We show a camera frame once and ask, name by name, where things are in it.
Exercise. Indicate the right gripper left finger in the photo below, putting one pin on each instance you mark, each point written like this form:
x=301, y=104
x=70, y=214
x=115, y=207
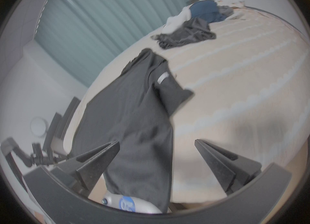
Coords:
x=96, y=162

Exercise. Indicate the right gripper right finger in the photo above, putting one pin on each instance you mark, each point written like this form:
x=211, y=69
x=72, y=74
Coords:
x=222, y=165

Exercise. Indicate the black T-shirt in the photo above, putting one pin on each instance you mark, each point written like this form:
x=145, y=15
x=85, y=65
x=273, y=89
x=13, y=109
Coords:
x=135, y=121

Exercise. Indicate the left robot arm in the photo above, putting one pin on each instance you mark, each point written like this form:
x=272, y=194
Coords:
x=36, y=159

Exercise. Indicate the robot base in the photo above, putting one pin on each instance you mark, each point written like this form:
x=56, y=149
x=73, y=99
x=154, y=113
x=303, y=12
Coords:
x=113, y=201

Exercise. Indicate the bed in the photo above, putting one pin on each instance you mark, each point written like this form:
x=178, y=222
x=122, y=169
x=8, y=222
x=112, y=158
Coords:
x=242, y=85

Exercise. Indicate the pile of clothes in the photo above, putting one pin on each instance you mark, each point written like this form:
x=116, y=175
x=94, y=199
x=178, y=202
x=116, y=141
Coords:
x=203, y=10

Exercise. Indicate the black chest of drawers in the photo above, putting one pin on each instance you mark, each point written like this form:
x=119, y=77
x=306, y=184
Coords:
x=71, y=111

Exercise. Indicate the blue-green curtain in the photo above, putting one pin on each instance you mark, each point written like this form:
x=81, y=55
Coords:
x=121, y=5
x=72, y=44

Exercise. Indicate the black shiny garment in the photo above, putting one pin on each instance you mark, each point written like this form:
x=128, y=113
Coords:
x=189, y=34

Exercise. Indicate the white printed pillow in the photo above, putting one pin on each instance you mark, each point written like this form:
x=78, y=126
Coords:
x=232, y=1

